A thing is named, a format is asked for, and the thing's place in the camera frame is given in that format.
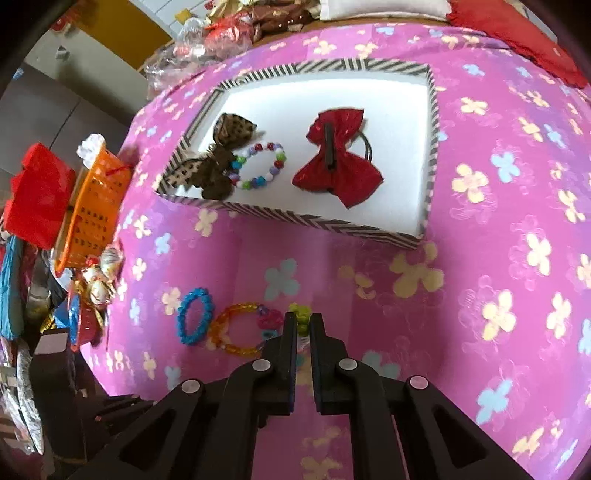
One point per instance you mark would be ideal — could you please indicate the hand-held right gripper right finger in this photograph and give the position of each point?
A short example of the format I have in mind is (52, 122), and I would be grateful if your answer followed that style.
(318, 341)

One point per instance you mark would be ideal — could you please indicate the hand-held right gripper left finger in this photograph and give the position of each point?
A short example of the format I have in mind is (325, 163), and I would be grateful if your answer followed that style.
(290, 341)

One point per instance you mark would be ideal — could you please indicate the red hair bow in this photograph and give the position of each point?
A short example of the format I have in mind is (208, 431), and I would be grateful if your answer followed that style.
(332, 170)

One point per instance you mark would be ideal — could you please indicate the brown dotted hair bow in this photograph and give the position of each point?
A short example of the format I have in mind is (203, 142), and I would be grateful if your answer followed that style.
(221, 161)

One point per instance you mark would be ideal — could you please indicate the striped cardboard box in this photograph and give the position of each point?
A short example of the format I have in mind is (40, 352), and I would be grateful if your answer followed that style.
(369, 92)

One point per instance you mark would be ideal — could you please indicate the gold white ornaments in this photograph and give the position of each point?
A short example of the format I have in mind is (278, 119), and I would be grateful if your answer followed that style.
(99, 281)

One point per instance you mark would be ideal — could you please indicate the orange plastic basket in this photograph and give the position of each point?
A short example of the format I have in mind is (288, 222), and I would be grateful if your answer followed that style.
(92, 203)

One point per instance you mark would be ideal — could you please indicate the white plastic wrapper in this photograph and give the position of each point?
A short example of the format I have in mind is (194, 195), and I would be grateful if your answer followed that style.
(92, 145)

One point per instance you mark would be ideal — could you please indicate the blue cloth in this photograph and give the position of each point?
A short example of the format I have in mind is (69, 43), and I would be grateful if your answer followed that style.
(10, 290)

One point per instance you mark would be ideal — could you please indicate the red box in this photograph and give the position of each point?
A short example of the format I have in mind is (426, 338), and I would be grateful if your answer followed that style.
(41, 194)

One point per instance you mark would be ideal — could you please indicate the clear plastic bags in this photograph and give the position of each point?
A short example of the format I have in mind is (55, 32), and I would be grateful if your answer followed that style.
(175, 64)

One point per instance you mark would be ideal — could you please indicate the red shiny foil bag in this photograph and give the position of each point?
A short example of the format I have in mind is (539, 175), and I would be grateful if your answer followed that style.
(226, 34)

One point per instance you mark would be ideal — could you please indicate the beige brown floral quilt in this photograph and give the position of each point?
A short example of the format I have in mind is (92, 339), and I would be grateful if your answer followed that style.
(281, 16)

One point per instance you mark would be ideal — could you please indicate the white pillow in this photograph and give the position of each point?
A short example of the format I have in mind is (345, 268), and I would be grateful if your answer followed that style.
(383, 9)

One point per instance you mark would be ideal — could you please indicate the red cushion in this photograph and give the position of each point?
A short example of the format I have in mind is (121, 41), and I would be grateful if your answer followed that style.
(517, 32)

